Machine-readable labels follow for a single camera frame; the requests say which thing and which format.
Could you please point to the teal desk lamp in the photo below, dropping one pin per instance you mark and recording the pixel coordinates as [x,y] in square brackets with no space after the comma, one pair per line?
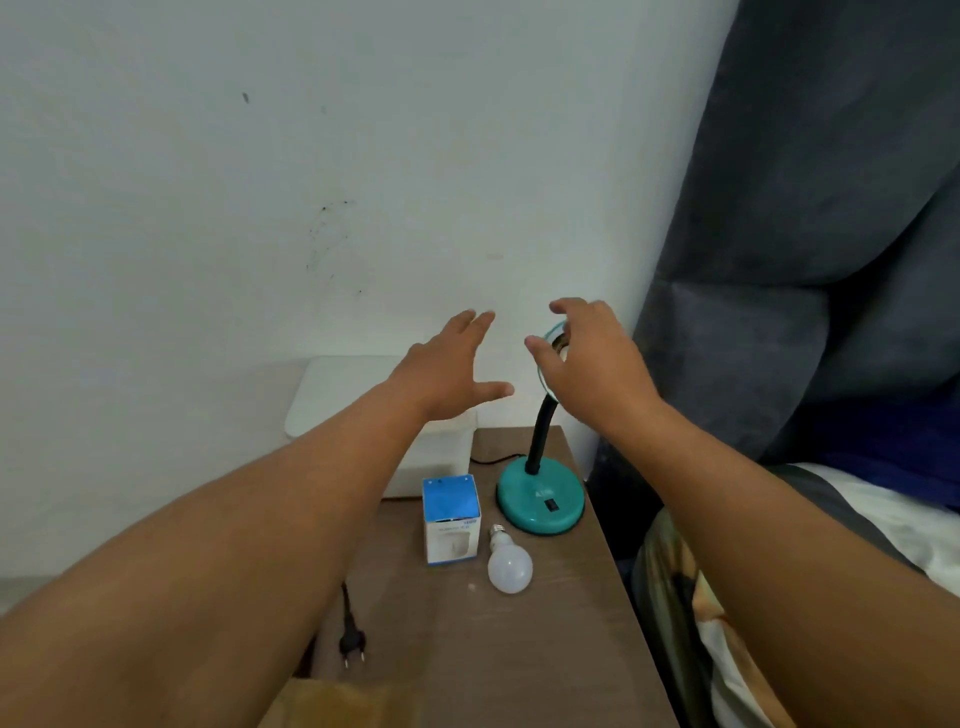
[541,499]

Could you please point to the person's left forearm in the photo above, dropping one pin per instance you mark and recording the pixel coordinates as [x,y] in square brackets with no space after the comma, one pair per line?
[225,555]

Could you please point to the person's left hand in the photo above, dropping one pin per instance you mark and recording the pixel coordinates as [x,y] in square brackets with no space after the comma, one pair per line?
[439,371]

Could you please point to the blue pillow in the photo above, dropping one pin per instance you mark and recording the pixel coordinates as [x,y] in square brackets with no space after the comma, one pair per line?
[892,442]

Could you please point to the blue and white bulb carton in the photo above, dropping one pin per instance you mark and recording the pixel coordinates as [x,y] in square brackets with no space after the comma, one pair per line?
[450,517]

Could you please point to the white lidded plastic box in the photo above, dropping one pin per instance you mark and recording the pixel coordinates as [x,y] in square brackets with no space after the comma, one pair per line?
[337,394]

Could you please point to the person's left thumb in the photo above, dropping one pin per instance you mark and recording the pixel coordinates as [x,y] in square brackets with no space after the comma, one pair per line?
[491,391]

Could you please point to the grey upholstered headboard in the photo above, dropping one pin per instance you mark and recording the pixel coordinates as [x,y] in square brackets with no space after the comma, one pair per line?
[817,187]

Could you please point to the patterned beige blanket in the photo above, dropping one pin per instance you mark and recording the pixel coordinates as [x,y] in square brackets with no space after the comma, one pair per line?
[675,600]

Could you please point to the person's right forearm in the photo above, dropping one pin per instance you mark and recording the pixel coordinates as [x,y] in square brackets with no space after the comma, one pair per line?
[780,570]

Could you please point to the person's left middle finger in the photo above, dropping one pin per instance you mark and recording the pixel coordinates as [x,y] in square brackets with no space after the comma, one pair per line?
[459,324]

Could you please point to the grey blanket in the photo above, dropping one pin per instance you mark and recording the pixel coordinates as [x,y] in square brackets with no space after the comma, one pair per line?
[832,495]

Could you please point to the person's right thumb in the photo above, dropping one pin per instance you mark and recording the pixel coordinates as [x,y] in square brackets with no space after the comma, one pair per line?
[543,360]

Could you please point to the white bed sheet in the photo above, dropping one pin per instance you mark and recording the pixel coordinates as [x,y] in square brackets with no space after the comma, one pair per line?
[907,525]

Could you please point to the white light bulb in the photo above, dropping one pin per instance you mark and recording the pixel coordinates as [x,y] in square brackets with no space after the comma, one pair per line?
[510,568]

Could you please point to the person's right hand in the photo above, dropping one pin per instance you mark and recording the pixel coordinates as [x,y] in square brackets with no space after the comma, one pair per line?
[600,367]

